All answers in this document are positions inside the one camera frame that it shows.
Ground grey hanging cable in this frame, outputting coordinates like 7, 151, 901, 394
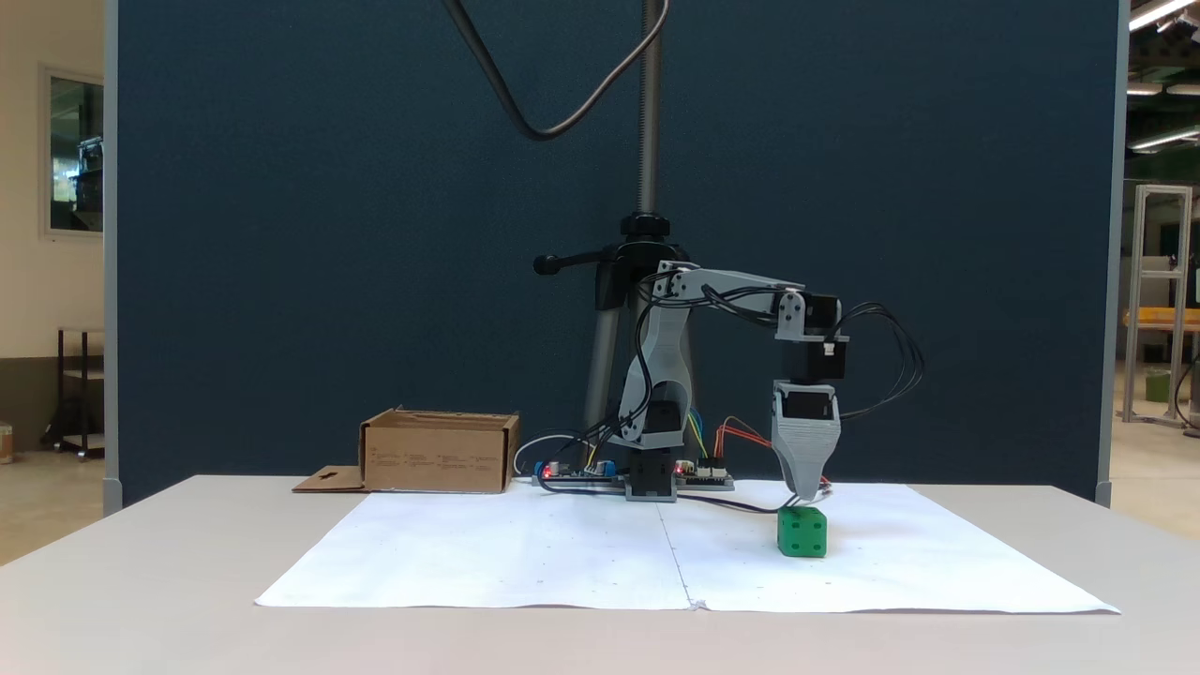
441, 0, 671, 143

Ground white paper sheet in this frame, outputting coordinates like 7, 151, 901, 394
656, 481, 1121, 616
255, 487, 695, 610

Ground blue circuit board red LED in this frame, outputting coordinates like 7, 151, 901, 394
532, 457, 625, 488

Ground white cable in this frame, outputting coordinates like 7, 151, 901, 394
513, 433, 590, 479

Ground green dice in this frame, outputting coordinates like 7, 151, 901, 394
777, 507, 829, 559

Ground yellow workbench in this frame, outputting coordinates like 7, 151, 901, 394
1121, 307, 1200, 332

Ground long black and orange cable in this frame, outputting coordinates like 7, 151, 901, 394
677, 416, 833, 515

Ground circuit board with coloured wires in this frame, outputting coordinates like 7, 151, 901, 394
675, 457, 736, 492

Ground dark blue partition panel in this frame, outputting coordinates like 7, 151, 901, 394
103, 0, 1126, 508

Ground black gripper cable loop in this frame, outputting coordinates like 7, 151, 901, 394
837, 301, 925, 421

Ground brown cardboard box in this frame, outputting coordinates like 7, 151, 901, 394
292, 406, 521, 495

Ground fluorescent ceiling lamp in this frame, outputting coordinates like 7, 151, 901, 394
1129, 0, 1200, 32
1129, 126, 1200, 154

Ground window with white frame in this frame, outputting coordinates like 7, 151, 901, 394
39, 64, 105, 238

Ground aluminium profile frame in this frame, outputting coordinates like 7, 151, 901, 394
1121, 184, 1197, 428

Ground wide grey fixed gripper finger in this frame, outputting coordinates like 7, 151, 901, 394
772, 421, 842, 501

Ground black camera tripod stand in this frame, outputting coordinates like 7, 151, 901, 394
532, 0, 700, 442

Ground black shelf cart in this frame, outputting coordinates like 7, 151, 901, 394
54, 325, 106, 461

